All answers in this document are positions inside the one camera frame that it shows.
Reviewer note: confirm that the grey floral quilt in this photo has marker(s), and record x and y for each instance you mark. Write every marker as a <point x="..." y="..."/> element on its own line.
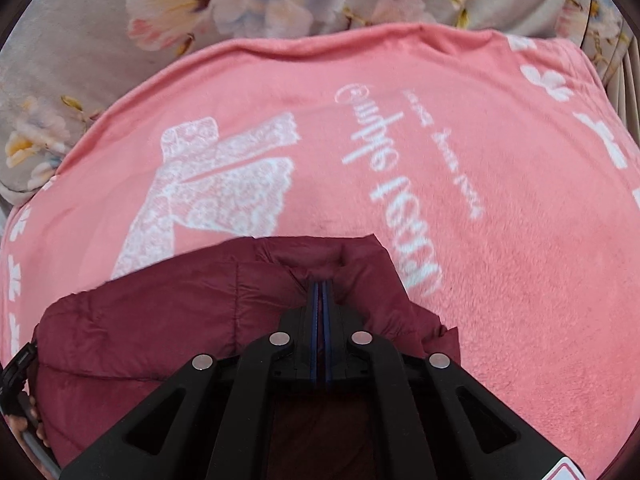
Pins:
<point x="100" y="25"/>

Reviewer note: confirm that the person's left hand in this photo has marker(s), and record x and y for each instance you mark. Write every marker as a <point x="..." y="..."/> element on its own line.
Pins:
<point x="25" y="417"/>

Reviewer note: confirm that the maroon puffer jacket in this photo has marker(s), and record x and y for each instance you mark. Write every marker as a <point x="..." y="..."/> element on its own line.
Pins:
<point x="175" y="325"/>

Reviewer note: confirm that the grey curtain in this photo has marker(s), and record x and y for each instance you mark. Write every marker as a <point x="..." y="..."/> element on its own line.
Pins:
<point x="625" y="90"/>

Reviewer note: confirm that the pink printed blanket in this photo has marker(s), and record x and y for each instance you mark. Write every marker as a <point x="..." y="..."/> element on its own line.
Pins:
<point x="450" y="210"/>

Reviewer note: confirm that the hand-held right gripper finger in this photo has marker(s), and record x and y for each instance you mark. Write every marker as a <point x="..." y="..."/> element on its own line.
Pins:
<point x="315" y="320"/>
<point x="327" y="320"/>

